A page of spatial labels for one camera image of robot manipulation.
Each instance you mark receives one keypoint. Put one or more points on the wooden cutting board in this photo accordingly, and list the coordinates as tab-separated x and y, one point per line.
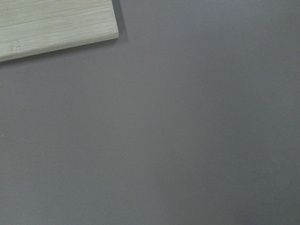
30	27

